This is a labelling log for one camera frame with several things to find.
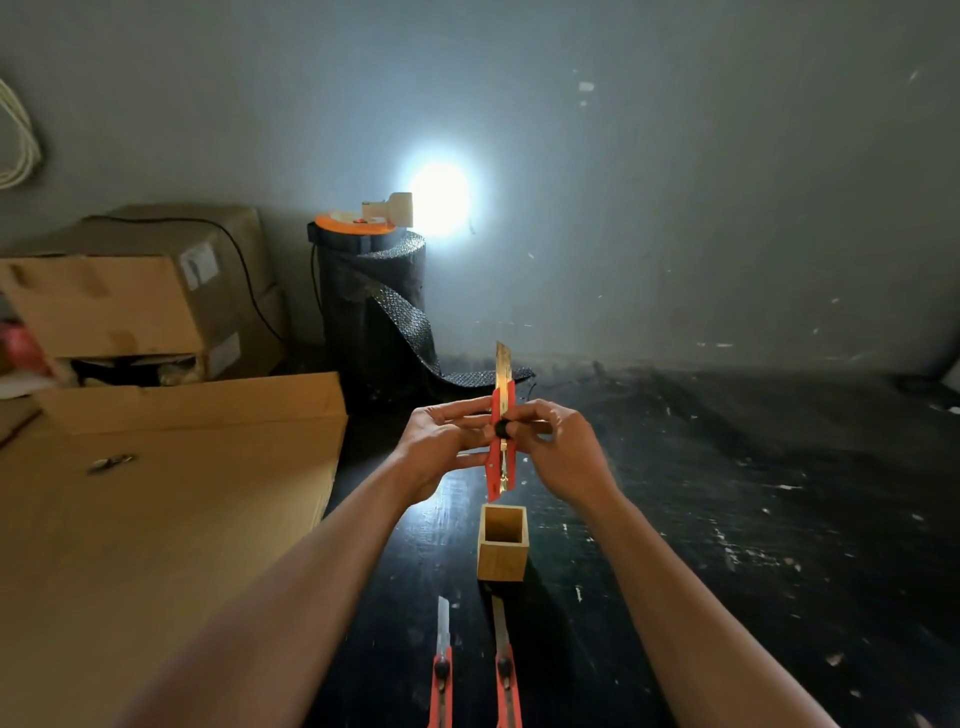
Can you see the red plastic bag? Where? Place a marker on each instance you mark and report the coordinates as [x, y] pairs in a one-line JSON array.
[[22, 351]]

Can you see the flat cardboard sheet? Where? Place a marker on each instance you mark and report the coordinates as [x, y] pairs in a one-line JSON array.
[[157, 540]]

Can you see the black foam mat roll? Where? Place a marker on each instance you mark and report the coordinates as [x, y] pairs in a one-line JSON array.
[[382, 315]]

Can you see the person's left thumb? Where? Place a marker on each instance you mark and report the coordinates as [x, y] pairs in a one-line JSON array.
[[459, 409]]

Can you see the small metal clip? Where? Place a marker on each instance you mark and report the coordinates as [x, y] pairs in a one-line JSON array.
[[111, 463]]

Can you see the person's right hand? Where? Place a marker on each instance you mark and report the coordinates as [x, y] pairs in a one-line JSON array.
[[564, 450]]

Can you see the person's right forearm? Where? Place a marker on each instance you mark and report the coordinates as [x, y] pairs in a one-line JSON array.
[[697, 622]]

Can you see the white lamp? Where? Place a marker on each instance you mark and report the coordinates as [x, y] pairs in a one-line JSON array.
[[397, 208]]

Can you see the red utility knife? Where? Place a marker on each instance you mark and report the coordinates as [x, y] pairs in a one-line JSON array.
[[441, 671], [501, 424], [506, 667]]

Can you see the person's right thumb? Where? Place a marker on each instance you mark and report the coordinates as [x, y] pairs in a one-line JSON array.
[[525, 409]]

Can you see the person's left forearm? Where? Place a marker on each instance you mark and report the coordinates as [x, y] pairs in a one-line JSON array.
[[277, 622]]

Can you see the orange tape reel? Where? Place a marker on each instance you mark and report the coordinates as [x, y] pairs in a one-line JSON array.
[[356, 222]]

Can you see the person's left hand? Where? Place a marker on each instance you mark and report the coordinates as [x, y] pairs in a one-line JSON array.
[[427, 448]]

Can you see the small wooden square box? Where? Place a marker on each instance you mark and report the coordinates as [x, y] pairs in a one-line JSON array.
[[502, 551]]

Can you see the brown cardboard box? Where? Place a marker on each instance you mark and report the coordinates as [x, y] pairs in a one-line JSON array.
[[142, 300]]

